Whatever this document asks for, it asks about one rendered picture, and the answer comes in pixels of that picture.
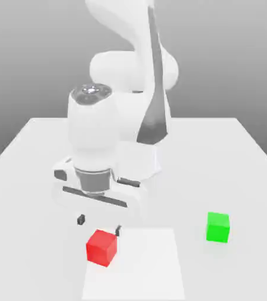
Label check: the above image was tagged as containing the small red cube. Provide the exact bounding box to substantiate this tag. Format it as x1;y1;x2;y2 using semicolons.
85;229;118;268

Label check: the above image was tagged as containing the small green cube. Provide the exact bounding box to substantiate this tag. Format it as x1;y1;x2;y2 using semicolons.
205;211;231;243

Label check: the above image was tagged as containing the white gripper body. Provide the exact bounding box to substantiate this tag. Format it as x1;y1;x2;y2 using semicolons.
51;180;149;224

